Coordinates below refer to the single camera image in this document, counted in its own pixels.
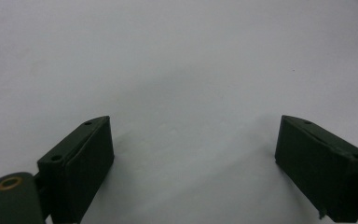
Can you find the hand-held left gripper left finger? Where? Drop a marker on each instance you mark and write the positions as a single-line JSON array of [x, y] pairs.
[[77, 169]]

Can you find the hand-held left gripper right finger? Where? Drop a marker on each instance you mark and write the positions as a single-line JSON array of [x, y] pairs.
[[320, 171]]

